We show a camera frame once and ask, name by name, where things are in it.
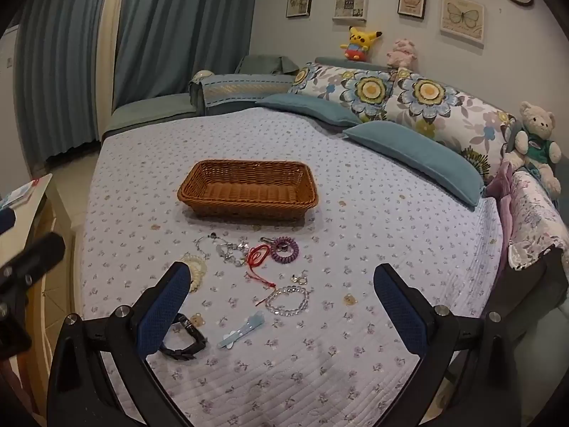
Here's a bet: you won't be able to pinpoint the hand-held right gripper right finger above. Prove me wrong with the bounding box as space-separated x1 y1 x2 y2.
372 263 534 427

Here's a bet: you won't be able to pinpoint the white door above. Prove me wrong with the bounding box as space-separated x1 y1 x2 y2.
0 27 27 188

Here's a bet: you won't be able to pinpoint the black wristwatch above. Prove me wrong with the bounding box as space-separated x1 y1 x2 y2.
159 312 209 361

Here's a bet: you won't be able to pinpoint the teal window bench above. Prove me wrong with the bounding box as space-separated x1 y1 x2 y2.
101 56 298 141

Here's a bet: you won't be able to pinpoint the clear crystal bead bracelet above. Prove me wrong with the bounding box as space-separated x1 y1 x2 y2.
258 285 311 317

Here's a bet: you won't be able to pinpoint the books on cabinet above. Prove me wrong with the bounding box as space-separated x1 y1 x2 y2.
0 178 42 211

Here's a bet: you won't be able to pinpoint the lilac floral bedspread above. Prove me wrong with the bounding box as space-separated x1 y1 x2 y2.
75 107 512 427

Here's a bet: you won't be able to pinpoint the purple coil hair tie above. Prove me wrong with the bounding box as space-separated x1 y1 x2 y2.
270 237 301 265

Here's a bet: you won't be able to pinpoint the large white butterfly picture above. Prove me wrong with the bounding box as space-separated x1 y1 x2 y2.
440 0 485 45

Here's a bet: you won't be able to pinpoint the purple cushion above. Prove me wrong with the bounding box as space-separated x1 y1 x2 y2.
484 160 515 199

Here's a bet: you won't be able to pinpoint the brown wicker basket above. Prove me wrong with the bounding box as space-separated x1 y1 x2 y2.
177 159 320 221

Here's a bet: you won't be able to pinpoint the small dark framed butterfly picture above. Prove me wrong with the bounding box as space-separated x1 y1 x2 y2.
397 0 426 19

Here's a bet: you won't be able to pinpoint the pink floral quilt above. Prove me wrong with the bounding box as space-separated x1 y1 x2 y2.
507 171 569 271

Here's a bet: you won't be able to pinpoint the light blue hair clip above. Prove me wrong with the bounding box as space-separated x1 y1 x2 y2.
217 311 266 349

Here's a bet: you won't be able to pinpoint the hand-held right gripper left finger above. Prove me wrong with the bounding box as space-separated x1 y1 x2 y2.
47 262 209 427

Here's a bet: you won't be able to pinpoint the cream bead bracelet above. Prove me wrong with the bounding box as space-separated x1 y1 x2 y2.
180 253 209 293

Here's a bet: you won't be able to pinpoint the floral pillow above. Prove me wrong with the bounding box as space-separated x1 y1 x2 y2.
288 62 398 123
382 68 519 183

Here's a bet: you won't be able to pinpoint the yellow plush toy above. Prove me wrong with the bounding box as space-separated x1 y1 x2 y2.
340 26 383 62

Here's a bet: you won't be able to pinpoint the cream teddy bear green shirt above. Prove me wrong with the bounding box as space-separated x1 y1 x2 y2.
502 101 563 196

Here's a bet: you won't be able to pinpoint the white canvas picture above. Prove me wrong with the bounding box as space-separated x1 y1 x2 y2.
333 0 369 23

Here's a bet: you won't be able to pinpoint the teal cushion with gold stripe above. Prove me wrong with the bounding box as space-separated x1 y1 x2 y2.
191 71 296 115

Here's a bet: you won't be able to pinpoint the pink plush toy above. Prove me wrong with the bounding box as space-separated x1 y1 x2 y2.
385 38 416 68

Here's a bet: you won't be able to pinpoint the teal pillow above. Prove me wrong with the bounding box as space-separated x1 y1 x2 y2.
342 120 485 207
254 93 363 127

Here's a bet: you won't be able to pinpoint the folded teal cloth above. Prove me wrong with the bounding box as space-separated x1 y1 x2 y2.
235 54 298 76

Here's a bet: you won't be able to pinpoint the red string bracelet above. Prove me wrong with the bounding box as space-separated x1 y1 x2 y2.
244 244 278 292

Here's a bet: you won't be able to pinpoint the blue curtain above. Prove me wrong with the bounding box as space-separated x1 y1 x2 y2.
113 0 261 110
13 0 112 165

